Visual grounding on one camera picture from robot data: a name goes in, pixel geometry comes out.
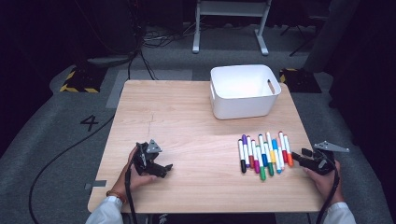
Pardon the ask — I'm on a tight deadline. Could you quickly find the white metal table frame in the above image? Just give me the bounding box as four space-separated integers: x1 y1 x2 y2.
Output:
191 0 273 56

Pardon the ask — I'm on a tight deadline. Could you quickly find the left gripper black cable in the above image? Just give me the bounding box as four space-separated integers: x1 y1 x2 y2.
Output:
124 161 139 224

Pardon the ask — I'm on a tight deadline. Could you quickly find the person's right hand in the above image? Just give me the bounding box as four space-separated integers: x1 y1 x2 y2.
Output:
303 160 345 205

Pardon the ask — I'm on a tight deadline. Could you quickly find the white plastic bin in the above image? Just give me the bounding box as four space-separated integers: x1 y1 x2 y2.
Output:
209 63 282 120

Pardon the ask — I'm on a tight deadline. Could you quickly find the grey curtain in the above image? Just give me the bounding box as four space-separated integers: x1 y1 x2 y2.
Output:
303 0 362 74

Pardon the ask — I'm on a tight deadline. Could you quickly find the orange bracelet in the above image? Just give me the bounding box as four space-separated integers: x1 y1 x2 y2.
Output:
106 189 128 204

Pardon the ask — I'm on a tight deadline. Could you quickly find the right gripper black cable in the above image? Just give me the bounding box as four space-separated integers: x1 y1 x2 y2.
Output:
316 158 341 224

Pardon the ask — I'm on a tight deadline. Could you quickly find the black tripod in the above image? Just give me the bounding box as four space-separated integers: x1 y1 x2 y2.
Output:
279 15 328 58

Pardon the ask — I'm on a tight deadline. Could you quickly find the light green marker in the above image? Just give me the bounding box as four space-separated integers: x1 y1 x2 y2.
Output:
255 145 267 182

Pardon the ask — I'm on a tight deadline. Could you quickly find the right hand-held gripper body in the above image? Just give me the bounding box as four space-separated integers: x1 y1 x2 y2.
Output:
303 140 350 175

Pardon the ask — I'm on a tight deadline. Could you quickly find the magenta marker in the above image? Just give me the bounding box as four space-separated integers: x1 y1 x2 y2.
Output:
250 139 261 175

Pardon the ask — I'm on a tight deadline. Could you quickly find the light blue marker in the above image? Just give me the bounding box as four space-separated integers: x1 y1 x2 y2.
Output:
271 138 282 175

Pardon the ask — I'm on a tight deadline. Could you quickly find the grey tape strip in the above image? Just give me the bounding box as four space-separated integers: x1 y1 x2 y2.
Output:
84 180 107 190

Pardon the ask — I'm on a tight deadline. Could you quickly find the long black floor cable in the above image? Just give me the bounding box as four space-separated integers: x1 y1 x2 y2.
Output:
28 50 141 224

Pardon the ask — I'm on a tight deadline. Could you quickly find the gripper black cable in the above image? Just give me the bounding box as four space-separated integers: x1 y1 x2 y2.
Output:
124 161 139 224
316 158 341 224

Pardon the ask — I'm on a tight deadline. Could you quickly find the person's left hand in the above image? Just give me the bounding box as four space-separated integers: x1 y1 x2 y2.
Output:
111 146 159 199

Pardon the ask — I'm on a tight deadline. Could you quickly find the dark blue marker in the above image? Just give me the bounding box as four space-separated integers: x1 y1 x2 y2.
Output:
258 133 269 168

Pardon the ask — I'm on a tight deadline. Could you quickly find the dark round stand base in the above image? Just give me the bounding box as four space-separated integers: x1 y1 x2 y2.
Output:
87 55 134 68

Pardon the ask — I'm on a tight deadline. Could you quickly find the purple marker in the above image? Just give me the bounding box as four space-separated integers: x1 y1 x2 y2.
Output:
241 133 250 169

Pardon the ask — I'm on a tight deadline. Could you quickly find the black marker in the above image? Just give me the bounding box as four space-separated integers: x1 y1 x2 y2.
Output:
237 138 248 175

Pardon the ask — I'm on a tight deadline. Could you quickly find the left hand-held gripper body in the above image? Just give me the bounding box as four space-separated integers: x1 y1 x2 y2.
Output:
133 138 163 175

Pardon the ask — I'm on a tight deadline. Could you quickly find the orange marker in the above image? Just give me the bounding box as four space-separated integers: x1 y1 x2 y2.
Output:
283 134 294 168

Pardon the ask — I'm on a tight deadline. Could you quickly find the black yellow striped floor mat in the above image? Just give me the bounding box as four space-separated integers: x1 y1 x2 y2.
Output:
278 68 322 94
59 66 106 93

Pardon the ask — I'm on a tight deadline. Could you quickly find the yellow marker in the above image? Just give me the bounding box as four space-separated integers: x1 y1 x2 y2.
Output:
265 132 276 164

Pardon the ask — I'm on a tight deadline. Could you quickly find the bundle of floor cables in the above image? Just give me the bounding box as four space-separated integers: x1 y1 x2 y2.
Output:
143 26 200 49

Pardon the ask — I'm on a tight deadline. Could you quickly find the brown marker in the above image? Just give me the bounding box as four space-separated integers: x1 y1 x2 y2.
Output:
246 135 255 170

